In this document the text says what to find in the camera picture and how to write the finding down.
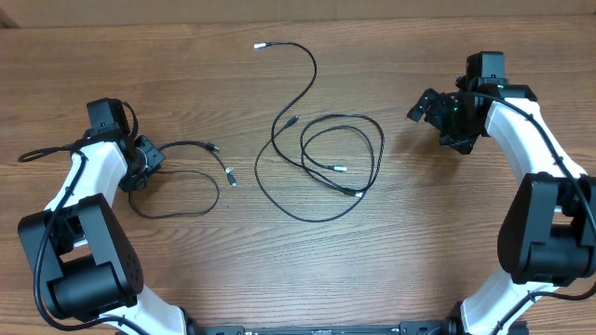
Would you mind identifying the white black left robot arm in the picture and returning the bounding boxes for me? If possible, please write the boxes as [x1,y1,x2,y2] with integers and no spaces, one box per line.
[18,98,201,334]

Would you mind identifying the thin black USB-C cable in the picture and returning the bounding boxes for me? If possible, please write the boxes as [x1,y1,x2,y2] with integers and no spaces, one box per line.
[252,40,373,223]

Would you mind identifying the short black cable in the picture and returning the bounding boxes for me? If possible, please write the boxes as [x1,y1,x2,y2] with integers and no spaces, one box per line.
[127,140,238,221]

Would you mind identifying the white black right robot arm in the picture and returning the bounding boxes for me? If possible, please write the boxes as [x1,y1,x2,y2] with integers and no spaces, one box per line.
[399,51,595,334]

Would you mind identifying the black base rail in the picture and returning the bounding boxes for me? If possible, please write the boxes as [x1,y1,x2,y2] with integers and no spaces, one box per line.
[190,318,465,335]

